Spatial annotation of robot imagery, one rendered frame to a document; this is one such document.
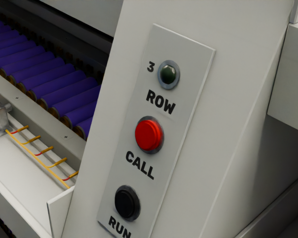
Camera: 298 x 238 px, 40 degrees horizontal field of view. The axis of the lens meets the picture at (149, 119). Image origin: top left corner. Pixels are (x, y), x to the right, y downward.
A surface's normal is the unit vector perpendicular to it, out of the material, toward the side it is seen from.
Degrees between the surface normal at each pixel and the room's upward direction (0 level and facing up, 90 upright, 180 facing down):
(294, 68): 111
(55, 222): 90
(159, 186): 90
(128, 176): 90
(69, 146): 21
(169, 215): 90
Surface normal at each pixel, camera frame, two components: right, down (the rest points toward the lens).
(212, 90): -0.66, 0.07
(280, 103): -0.72, 0.39
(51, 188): 0.04, -0.81
